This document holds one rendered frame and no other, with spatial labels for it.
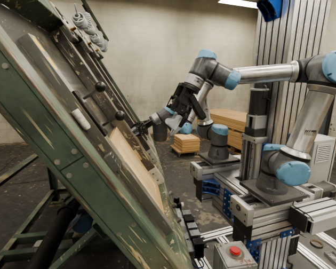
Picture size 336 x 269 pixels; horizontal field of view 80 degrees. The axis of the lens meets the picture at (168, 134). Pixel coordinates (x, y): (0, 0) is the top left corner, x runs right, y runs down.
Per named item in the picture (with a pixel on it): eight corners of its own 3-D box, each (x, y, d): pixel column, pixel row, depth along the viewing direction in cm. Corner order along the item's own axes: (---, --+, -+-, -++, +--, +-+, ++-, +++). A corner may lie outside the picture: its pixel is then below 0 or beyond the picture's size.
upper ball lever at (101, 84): (80, 107, 75) (104, 91, 68) (73, 97, 74) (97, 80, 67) (86, 103, 78) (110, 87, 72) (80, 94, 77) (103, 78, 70)
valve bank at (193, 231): (212, 281, 104) (214, 242, 98) (185, 285, 101) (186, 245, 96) (188, 219, 151) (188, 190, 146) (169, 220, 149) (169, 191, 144)
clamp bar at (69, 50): (156, 188, 133) (186, 169, 134) (31, 12, 100) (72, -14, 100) (154, 181, 143) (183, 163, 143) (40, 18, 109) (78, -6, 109)
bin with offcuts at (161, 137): (171, 141, 569) (171, 118, 553) (153, 142, 553) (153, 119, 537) (166, 136, 616) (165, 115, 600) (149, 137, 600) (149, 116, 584)
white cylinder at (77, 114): (69, 113, 70) (83, 132, 72) (76, 108, 70) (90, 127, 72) (72, 112, 73) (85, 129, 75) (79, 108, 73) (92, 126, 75)
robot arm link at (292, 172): (288, 176, 95) (341, 57, 81) (305, 193, 81) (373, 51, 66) (263, 170, 96) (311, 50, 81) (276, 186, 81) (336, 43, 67)
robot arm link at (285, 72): (319, 56, 91) (210, 66, 97) (336, 53, 81) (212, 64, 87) (317, 82, 94) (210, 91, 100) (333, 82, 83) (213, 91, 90)
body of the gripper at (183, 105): (165, 108, 84) (177, 81, 83) (182, 116, 87) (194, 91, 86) (170, 110, 77) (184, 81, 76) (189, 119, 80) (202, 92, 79)
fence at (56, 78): (165, 235, 92) (173, 230, 92) (17, 39, 65) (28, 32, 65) (164, 227, 97) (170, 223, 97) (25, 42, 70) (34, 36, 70)
